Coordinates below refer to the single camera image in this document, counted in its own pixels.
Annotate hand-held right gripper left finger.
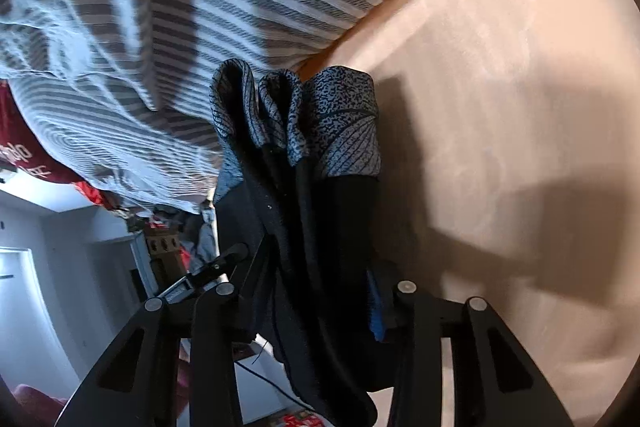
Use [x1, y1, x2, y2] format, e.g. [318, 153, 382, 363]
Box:
[55, 252, 273, 427]

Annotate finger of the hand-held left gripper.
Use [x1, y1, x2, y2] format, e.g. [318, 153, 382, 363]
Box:
[187, 242, 251, 289]

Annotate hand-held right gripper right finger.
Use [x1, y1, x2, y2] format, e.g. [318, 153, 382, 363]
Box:
[367, 264, 576, 427]

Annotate dark pants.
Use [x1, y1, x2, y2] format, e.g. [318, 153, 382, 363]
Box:
[207, 59, 401, 427]

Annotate cardboard box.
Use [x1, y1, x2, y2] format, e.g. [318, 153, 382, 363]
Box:
[144, 232, 188, 295]

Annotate red patterned item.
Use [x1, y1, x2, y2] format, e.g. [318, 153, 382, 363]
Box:
[277, 409, 326, 427]

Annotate white door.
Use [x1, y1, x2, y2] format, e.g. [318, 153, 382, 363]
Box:
[0, 247, 66, 385]

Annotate maroon cloth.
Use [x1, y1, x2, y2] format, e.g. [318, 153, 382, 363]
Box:
[10, 382, 68, 427]

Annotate red printed cloth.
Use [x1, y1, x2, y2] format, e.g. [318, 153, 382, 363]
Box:
[0, 79, 131, 212]

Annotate black cable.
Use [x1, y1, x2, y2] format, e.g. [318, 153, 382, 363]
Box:
[232, 354, 321, 413]

